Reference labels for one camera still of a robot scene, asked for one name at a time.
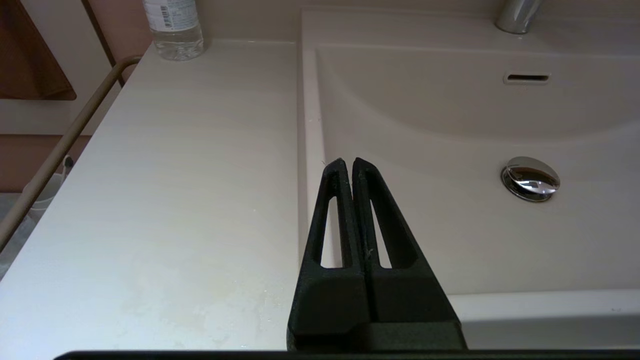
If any beige metal towel rail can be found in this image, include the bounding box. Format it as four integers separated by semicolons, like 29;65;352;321
0;55;143;251

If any white ceramic sink basin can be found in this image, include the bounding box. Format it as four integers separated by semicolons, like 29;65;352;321
298;7;640;351

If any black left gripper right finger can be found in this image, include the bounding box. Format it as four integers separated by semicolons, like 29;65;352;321
352;157;461;326

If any chrome drain stopper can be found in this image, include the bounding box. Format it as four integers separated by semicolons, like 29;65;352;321
501;156;561;203

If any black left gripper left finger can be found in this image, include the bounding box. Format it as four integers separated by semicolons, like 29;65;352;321
287;158;372;351

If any chrome faucet brown lever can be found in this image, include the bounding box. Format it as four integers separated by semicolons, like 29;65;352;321
495;0;543;35

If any slim clear plastic bottle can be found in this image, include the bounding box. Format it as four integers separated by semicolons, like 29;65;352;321
142;0;205;62

